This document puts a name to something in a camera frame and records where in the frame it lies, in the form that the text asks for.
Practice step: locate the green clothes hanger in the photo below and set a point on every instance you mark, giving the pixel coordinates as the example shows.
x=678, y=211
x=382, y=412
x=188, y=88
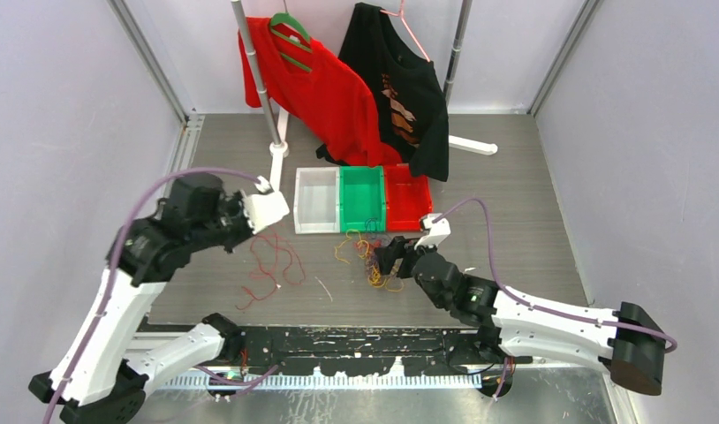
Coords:
x=292, y=41

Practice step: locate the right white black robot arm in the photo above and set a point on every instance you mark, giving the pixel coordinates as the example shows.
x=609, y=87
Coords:
x=625, y=342

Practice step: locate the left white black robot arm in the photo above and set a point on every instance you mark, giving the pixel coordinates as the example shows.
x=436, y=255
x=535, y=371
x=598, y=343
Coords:
x=179, y=215

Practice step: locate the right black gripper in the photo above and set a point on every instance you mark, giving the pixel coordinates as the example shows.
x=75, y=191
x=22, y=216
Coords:
x=398, y=247

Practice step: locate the red t-shirt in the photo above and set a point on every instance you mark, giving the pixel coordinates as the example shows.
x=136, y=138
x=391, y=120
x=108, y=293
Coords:
x=324, y=93

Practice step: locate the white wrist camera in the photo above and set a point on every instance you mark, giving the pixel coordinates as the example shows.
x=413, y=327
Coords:
x=435, y=228
x=265, y=209

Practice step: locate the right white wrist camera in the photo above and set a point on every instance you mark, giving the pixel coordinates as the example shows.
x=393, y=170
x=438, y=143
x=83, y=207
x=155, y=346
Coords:
x=435, y=228

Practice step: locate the green plastic bin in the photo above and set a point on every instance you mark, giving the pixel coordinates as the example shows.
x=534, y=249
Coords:
x=362, y=199

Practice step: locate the black printed t-shirt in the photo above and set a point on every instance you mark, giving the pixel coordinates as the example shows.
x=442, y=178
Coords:
x=412, y=115

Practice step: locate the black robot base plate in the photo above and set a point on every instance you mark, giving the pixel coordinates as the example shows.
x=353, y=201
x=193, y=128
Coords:
x=354, y=351

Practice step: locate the white plastic bin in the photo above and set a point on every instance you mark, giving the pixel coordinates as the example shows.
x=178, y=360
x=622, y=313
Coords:
x=316, y=200

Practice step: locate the pink clothes hanger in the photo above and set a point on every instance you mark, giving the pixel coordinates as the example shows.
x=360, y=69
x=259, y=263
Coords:
x=400, y=14

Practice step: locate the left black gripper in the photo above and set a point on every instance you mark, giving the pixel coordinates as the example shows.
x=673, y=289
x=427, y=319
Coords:
x=236, y=202

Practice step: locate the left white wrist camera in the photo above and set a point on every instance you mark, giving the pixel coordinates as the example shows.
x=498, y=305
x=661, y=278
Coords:
x=265, y=209

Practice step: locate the metal clothes rack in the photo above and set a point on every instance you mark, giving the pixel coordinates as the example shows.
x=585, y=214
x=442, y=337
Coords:
x=278, y=125

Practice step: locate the red plastic bin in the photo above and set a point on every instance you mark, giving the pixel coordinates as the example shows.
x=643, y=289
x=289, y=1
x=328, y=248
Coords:
x=408, y=198

